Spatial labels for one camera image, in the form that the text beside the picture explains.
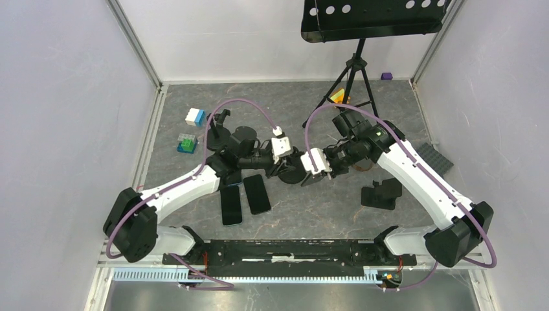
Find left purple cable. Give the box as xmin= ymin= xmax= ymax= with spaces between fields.
xmin=105 ymin=98 xmax=284 ymax=291

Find blue-edged black smartphone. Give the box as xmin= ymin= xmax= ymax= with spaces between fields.
xmin=225 ymin=170 xmax=242 ymax=187

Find purple cable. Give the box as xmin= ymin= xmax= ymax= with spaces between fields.
xmin=303 ymin=103 xmax=499 ymax=293
xmin=105 ymin=98 xmax=284 ymax=291

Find green white blue blocks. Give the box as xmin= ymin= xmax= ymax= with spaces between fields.
xmin=176 ymin=133 xmax=197 ymax=154

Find black round-base phone stand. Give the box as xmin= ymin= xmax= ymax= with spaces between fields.
xmin=277 ymin=155 xmax=307 ymax=185

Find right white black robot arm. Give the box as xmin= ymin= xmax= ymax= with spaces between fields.
xmin=306 ymin=109 xmax=497 ymax=268

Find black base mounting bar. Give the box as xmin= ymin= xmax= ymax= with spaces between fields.
xmin=183 ymin=239 xmax=417 ymax=277

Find black music stand tripod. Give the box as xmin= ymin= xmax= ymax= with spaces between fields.
xmin=300 ymin=0 xmax=450 ymax=116

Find black square-base phone holder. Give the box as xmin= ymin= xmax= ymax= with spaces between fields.
xmin=361 ymin=178 xmax=403 ymax=211

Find orange yellow block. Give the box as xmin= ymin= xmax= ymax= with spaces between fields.
xmin=328 ymin=88 xmax=346 ymax=104

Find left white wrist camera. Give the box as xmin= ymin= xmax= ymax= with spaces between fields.
xmin=271 ymin=126 xmax=293 ymax=164

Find grey studded baseplate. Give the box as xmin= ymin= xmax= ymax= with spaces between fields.
xmin=417 ymin=143 xmax=454 ymax=177

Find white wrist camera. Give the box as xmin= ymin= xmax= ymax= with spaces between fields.
xmin=271 ymin=126 xmax=293 ymax=164
xmin=300 ymin=148 xmax=332 ymax=176

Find white and blue blocks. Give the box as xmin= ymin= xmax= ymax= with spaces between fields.
xmin=185 ymin=108 xmax=206 ymax=127

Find far black phone stand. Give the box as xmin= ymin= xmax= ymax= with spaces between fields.
xmin=207 ymin=109 xmax=231 ymax=152

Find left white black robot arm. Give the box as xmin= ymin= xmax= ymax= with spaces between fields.
xmin=103 ymin=126 xmax=305 ymax=264

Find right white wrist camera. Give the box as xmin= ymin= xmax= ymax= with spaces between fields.
xmin=300 ymin=148 xmax=332 ymax=176

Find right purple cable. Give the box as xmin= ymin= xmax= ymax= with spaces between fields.
xmin=303 ymin=103 xmax=499 ymax=293

